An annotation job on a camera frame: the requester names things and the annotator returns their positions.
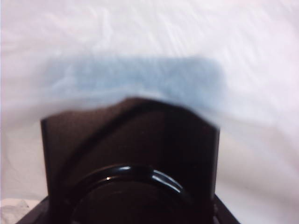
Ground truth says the black power bank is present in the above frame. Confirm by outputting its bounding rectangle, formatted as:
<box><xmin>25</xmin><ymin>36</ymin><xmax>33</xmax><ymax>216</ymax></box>
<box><xmin>40</xmin><ymin>97</ymin><xmax>221</xmax><ymax>224</ymax></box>

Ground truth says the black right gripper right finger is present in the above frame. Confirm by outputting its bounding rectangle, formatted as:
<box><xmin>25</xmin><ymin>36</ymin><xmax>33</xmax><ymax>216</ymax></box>
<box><xmin>213</xmin><ymin>194</ymin><xmax>242</xmax><ymax>224</ymax></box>

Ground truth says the white plastic shopping bag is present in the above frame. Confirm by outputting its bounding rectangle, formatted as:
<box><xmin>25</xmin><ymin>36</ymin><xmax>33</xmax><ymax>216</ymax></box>
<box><xmin>0</xmin><ymin>0</ymin><xmax>299</xmax><ymax>224</ymax></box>

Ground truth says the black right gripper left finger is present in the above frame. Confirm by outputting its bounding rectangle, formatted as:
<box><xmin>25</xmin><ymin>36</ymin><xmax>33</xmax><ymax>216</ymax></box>
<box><xmin>16</xmin><ymin>196</ymin><xmax>51</xmax><ymax>224</ymax></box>

